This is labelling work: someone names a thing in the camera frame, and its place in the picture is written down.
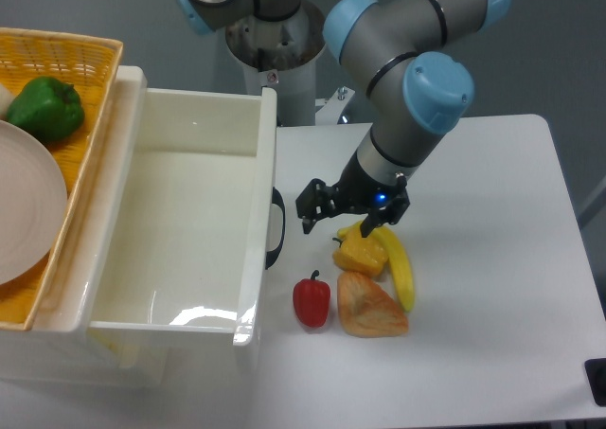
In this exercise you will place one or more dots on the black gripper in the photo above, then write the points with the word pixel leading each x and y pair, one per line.
pixel 360 193

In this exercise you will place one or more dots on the black top drawer handle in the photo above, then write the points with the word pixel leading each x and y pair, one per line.
pixel 277 228

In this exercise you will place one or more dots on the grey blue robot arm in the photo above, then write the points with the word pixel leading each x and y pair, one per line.
pixel 393 52

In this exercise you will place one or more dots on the white drawer cabinet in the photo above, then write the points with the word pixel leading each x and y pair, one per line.
pixel 61 347

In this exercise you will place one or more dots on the yellow bell pepper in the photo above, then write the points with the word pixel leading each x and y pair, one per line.
pixel 357 254

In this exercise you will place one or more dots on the yellow banana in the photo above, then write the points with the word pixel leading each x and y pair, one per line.
pixel 398 262

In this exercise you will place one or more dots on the red bell pepper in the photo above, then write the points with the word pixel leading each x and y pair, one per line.
pixel 311 300

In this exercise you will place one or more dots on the brown pastry bread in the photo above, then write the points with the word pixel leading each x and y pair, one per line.
pixel 366 310

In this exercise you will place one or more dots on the black device at corner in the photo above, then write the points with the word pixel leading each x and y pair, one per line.
pixel 595 370

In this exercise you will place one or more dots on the yellow woven basket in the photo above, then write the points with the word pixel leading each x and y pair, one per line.
pixel 90 64

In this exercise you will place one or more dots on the green bell pepper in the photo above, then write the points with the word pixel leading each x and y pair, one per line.
pixel 48 109

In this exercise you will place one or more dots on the beige round plate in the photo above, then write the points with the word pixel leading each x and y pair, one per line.
pixel 33 201

